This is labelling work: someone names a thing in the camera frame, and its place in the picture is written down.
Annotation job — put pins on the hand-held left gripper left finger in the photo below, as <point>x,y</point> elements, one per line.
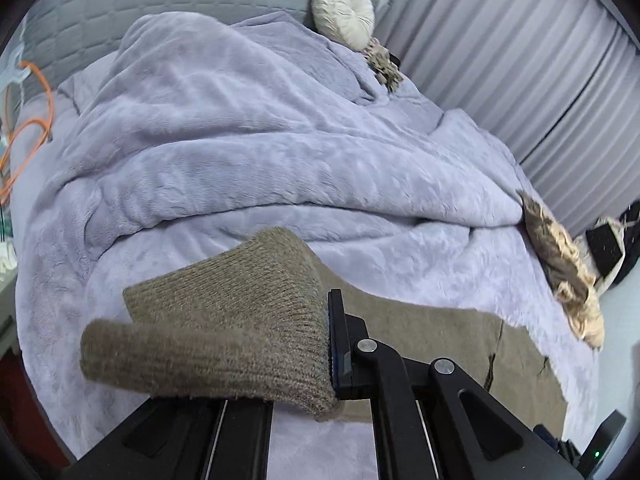
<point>240,435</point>

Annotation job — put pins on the black cloth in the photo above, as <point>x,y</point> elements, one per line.
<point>607,245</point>

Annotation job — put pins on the small brown ruffled cloth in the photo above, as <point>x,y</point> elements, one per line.
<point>382,62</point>

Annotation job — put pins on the olive knit sweater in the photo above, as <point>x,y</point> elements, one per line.
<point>240,320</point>

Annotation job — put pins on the cream round pleated pillow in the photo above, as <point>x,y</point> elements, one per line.
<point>344,7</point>

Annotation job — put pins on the grey pleated curtain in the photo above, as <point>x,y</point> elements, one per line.
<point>525,60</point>

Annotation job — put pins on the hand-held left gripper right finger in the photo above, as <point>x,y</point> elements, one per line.
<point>342,360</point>

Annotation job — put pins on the lavender plush blanket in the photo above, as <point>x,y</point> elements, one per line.
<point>260,150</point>

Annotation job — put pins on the brown and beige ruffled garment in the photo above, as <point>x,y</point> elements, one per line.
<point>560,260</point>

